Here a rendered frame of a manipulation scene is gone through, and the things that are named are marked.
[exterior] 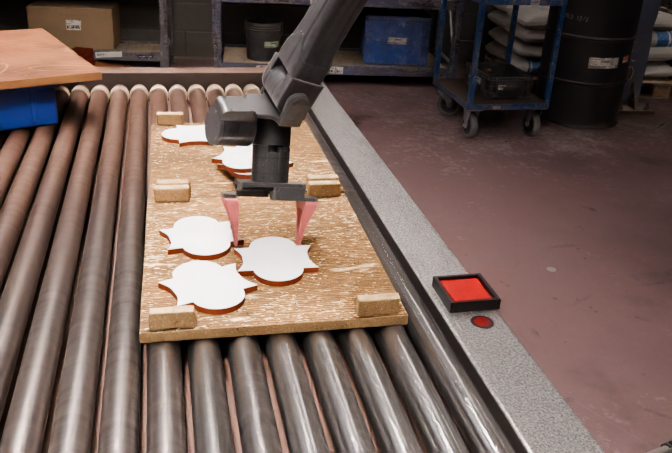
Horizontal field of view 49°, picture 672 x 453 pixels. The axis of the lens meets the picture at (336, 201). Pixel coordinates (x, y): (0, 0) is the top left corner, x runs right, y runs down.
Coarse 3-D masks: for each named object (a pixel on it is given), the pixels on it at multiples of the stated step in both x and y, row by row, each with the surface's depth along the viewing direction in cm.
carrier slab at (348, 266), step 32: (160, 224) 120; (256, 224) 122; (288, 224) 122; (320, 224) 123; (352, 224) 124; (160, 256) 110; (224, 256) 111; (320, 256) 113; (352, 256) 113; (288, 288) 104; (320, 288) 104; (352, 288) 105; (384, 288) 105; (224, 320) 96; (256, 320) 96; (288, 320) 96; (320, 320) 97; (352, 320) 98; (384, 320) 99
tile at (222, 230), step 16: (176, 224) 118; (192, 224) 118; (208, 224) 118; (224, 224) 119; (176, 240) 113; (192, 240) 113; (208, 240) 113; (224, 240) 114; (240, 240) 114; (192, 256) 110; (208, 256) 109
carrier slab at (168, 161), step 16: (160, 128) 162; (304, 128) 168; (160, 144) 153; (176, 144) 154; (304, 144) 158; (160, 160) 145; (176, 160) 146; (192, 160) 146; (208, 160) 146; (304, 160) 149; (320, 160) 150; (160, 176) 138; (176, 176) 138; (192, 176) 139; (208, 176) 139; (224, 176) 139; (304, 176) 142; (192, 192) 132; (208, 192) 132
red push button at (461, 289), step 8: (448, 280) 110; (456, 280) 110; (464, 280) 110; (472, 280) 110; (448, 288) 107; (456, 288) 108; (464, 288) 108; (472, 288) 108; (480, 288) 108; (456, 296) 105; (464, 296) 106; (472, 296) 106; (480, 296) 106; (488, 296) 106
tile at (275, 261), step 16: (256, 240) 114; (272, 240) 115; (288, 240) 115; (240, 256) 110; (256, 256) 110; (272, 256) 110; (288, 256) 110; (304, 256) 110; (240, 272) 106; (256, 272) 105; (272, 272) 106; (288, 272) 106; (304, 272) 108
